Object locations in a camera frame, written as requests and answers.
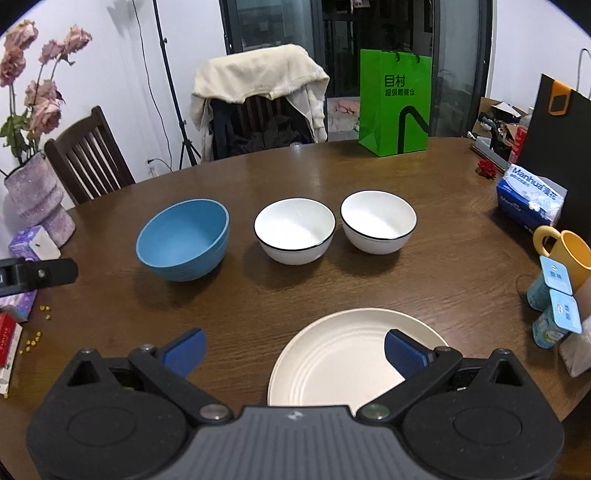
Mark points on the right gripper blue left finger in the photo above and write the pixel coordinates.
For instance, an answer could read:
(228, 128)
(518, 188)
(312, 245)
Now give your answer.
(183, 354)

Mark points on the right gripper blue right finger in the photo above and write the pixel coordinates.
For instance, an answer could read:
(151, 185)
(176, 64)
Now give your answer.
(405, 354)

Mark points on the cream plate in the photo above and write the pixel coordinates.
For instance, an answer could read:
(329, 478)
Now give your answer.
(340, 359)

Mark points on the blue bowl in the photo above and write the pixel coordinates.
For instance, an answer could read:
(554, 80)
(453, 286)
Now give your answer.
(185, 241)

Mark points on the white bowl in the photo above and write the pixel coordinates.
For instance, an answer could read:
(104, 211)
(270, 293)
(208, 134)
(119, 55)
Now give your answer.
(378, 222)
(295, 231)

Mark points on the purple tissue pack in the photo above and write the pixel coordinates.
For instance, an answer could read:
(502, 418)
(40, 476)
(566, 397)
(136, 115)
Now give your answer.
(18, 306)

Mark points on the purple tissue box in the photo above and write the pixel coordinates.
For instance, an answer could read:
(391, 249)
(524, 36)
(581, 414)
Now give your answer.
(33, 244)

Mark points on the red book box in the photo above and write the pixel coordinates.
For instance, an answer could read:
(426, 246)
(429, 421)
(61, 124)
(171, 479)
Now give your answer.
(7, 330)

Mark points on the pink textured vase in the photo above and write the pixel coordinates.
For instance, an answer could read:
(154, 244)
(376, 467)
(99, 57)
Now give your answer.
(36, 193)

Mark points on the dark wooden chair left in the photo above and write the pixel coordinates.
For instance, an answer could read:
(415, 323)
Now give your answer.
(87, 159)

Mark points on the dried pink flowers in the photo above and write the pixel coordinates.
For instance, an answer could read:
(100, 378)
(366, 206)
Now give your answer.
(41, 110)

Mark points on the yogurt cup lower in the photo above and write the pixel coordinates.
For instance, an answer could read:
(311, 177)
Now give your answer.
(561, 318)

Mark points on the yogurt cup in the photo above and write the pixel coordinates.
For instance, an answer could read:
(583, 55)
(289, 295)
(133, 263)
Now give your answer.
(561, 318)
(554, 276)

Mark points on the yogurt cup upper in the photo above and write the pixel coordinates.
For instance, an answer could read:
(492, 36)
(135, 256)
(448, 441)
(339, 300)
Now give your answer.
(554, 276)

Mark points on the yellow mug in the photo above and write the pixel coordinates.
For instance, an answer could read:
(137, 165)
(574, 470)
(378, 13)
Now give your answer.
(567, 248)

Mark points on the blue tissue box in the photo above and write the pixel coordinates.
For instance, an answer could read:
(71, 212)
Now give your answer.
(531, 200)

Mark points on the red artificial flower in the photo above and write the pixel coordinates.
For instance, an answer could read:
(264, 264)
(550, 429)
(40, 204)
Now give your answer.
(486, 168)

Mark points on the black tripod stand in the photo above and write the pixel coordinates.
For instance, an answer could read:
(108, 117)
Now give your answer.
(187, 148)

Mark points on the chair with clothes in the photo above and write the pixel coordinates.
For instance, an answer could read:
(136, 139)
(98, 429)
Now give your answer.
(257, 124)

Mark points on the red label plastic bottle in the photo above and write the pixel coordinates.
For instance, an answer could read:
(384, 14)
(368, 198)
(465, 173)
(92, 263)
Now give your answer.
(520, 137)

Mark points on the cardboard box with clutter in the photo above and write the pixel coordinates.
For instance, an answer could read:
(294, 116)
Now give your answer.
(497, 124)

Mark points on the black paper bag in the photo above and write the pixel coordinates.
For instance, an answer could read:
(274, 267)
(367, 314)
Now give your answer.
(557, 146)

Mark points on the green paper bag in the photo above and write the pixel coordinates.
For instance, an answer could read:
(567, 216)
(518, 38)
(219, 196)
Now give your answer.
(395, 102)

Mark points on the cream jacket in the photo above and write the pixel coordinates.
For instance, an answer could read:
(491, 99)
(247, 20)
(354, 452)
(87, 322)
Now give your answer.
(275, 72)

